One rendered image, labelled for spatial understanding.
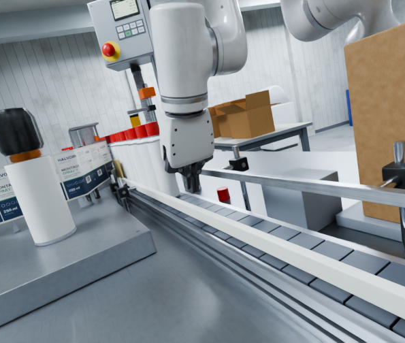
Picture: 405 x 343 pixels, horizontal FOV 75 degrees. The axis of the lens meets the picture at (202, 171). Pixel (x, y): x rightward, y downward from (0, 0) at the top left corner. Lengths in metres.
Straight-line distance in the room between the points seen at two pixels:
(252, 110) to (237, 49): 1.93
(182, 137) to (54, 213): 0.34
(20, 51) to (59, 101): 0.97
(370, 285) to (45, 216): 0.59
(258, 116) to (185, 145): 1.96
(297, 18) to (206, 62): 0.35
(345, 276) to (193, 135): 0.33
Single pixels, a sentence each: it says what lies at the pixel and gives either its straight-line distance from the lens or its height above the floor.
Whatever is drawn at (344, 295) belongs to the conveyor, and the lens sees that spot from 0.30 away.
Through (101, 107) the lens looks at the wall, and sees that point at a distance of 5.39.
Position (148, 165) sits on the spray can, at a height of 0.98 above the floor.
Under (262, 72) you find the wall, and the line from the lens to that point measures 6.39.
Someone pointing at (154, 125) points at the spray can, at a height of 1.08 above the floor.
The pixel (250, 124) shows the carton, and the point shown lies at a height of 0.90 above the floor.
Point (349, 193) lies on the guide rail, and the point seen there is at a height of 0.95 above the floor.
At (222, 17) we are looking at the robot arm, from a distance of 0.49.
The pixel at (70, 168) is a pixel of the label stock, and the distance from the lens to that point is 0.89.
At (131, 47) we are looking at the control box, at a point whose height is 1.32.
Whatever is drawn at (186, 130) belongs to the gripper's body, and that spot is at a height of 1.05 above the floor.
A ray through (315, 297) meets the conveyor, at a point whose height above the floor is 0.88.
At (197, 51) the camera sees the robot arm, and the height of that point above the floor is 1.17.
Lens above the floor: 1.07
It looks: 12 degrees down
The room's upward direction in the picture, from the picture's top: 14 degrees counter-clockwise
